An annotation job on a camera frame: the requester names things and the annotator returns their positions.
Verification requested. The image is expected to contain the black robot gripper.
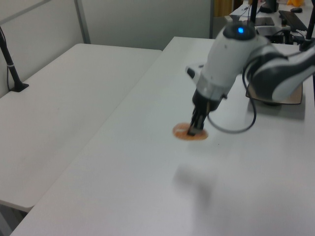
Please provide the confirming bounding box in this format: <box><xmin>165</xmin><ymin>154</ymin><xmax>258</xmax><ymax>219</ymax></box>
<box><xmin>188</xmin><ymin>89</ymin><xmax>222</xmax><ymax>136</ymax></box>

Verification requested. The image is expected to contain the orange sugared bread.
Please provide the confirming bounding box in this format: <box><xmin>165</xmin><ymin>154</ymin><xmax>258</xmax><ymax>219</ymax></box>
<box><xmin>172</xmin><ymin>121</ymin><xmax>210</xmax><ymax>142</ymax></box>

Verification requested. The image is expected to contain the brown square ceramic plate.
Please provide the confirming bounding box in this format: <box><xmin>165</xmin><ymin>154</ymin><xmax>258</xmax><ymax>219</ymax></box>
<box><xmin>245</xmin><ymin>80</ymin><xmax>304</xmax><ymax>107</ymax></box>

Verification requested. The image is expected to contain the black thin pole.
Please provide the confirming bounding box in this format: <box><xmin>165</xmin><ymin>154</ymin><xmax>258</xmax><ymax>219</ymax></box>
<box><xmin>249</xmin><ymin>0</ymin><xmax>259</xmax><ymax>24</ymax></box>

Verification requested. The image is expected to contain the white adjacent table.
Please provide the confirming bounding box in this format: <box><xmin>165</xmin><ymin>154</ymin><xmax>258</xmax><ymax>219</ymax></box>
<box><xmin>0</xmin><ymin>43</ymin><xmax>163</xmax><ymax>213</ymax></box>

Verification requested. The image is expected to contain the black monitor foot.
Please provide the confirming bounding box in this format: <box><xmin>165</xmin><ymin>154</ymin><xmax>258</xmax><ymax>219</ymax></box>
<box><xmin>259</xmin><ymin>0</ymin><xmax>279</xmax><ymax>14</ymax></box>

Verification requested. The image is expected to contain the black keyboard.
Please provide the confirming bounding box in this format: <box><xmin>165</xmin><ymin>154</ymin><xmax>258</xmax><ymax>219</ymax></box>
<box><xmin>278</xmin><ymin>10</ymin><xmax>309</xmax><ymax>31</ymax></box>

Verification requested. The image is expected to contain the black pole with clamp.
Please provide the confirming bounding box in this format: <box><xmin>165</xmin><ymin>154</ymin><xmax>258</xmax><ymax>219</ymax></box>
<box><xmin>296</xmin><ymin>9</ymin><xmax>315</xmax><ymax>51</ymax></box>

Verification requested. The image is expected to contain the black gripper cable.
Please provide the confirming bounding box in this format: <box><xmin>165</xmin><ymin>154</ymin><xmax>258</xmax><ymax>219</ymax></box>
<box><xmin>206</xmin><ymin>55</ymin><xmax>300</xmax><ymax>135</ymax></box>

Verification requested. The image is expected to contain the black camera stand pole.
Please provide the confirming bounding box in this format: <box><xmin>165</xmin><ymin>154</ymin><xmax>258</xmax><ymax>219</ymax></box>
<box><xmin>0</xmin><ymin>25</ymin><xmax>30</xmax><ymax>93</ymax></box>

